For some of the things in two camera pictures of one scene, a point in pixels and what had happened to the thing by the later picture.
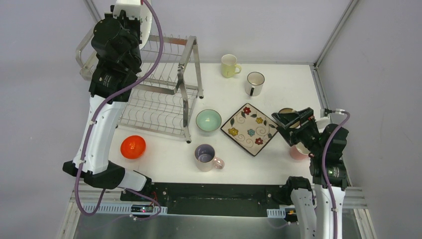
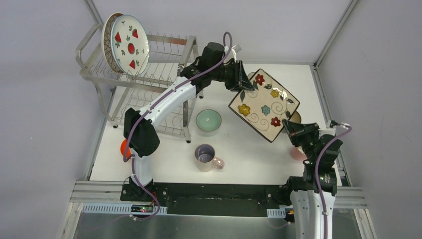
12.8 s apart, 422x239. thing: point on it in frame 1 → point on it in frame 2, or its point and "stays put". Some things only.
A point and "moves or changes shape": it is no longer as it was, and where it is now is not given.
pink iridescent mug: [205, 159] stays put
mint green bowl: [208, 120] stays put
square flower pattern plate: [250, 129] → [264, 108]
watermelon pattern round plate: [146, 24] moves or changes shape
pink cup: [299, 152] stays put
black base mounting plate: [212, 198] stays put
